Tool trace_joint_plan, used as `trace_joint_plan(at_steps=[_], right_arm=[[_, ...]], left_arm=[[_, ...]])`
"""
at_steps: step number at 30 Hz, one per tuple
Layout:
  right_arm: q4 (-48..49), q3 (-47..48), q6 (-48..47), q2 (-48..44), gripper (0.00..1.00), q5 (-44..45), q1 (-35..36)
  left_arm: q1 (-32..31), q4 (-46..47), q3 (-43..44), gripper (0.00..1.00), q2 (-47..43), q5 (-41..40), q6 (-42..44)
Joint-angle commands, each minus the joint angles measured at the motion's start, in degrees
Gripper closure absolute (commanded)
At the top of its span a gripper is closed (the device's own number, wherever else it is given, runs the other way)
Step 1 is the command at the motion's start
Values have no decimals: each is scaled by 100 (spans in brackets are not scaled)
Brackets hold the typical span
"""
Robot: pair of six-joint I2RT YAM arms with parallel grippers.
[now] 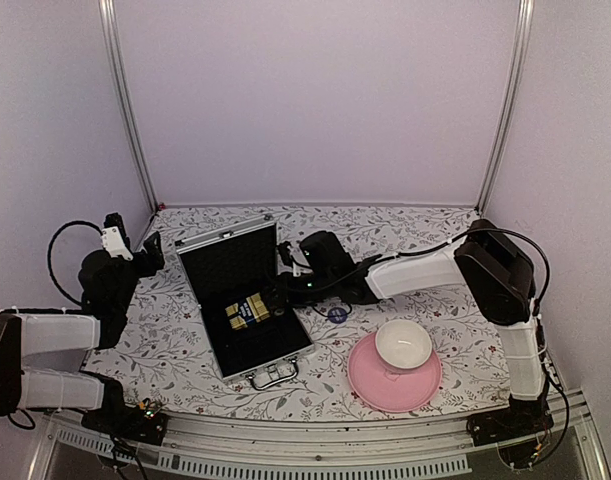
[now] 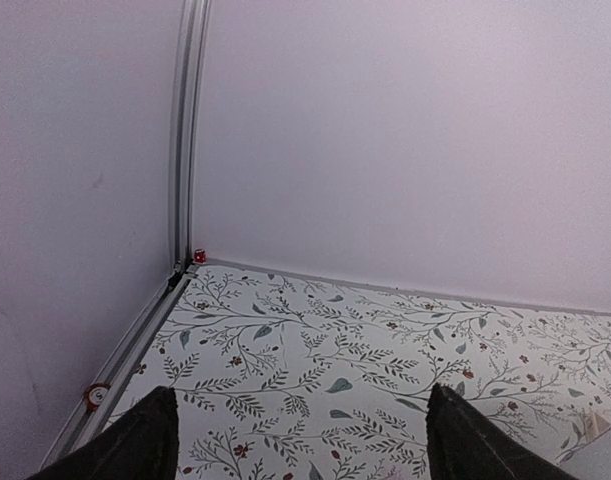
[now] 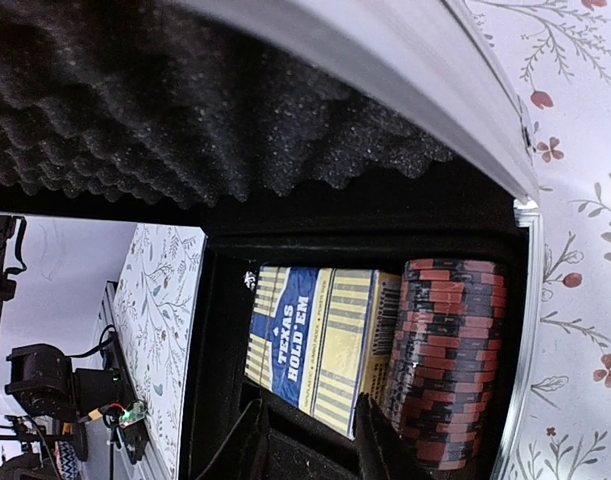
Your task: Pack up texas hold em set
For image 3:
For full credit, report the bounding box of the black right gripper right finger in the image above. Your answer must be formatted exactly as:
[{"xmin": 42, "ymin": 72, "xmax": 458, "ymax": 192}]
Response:
[{"xmin": 354, "ymin": 393, "xmax": 433, "ymax": 480}]

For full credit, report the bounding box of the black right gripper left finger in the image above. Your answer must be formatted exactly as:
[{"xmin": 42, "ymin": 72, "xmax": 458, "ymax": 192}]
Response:
[{"xmin": 199, "ymin": 399, "xmax": 269, "ymax": 480}]

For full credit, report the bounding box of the blue gold card deck box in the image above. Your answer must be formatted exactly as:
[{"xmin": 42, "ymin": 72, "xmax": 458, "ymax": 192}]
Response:
[{"xmin": 244, "ymin": 266, "xmax": 401, "ymax": 438}]

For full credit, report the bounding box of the aluminium poker case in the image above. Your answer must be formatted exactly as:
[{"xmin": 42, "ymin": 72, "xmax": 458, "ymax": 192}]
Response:
[{"xmin": 0, "ymin": 1, "xmax": 543, "ymax": 479}]

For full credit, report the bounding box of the front aluminium rail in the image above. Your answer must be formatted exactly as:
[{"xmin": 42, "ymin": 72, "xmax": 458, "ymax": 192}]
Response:
[{"xmin": 98, "ymin": 281, "xmax": 121, "ymax": 370}]

